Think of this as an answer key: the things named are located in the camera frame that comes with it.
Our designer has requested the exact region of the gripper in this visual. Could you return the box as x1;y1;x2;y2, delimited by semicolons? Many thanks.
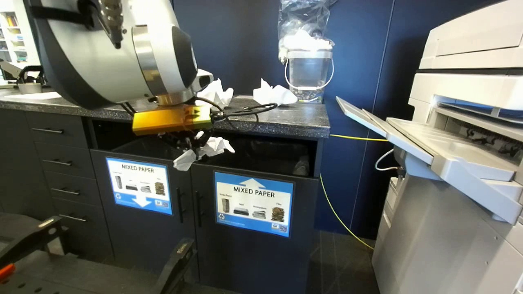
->
159;130;205;159

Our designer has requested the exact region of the clear plastic bag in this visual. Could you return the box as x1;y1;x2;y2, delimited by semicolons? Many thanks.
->
277;0;338;65

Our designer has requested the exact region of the drawer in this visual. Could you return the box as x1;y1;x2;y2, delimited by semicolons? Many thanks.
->
51;200;114;262
42;171;102;207
34;142;96;178
25;111;89;149

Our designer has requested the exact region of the clear plastic container with handle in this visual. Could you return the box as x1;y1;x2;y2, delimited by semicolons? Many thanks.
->
284;49;335;103

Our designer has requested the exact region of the white cable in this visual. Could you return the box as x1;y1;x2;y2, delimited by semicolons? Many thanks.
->
375;148;399;172

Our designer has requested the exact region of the white paper sheet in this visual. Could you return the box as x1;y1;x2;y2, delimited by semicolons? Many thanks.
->
0;91;63;103

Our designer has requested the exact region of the yellow cable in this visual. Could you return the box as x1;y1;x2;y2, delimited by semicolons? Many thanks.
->
320;134;389;251

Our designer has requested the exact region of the blue recycling sign up arrow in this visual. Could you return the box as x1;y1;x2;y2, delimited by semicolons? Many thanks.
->
214;171;295;238

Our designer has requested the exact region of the blue recycling sign down arrow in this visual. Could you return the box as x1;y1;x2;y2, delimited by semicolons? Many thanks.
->
105;157;173;216

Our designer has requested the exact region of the black clamp with orange tip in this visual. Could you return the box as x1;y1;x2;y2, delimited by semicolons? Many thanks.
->
0;215;68;282

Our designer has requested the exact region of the cabinet door handle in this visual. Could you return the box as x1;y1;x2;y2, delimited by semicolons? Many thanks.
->
176;187;186;224
194;190;204;228

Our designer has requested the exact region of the cabinet door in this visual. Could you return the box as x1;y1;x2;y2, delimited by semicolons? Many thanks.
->
190;163;320;294
89;149;200;283

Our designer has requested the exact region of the shelf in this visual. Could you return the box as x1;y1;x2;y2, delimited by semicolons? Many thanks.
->
0;11;30;67

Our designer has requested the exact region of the large grey office printer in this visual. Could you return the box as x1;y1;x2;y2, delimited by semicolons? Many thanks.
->
335;0;523;294

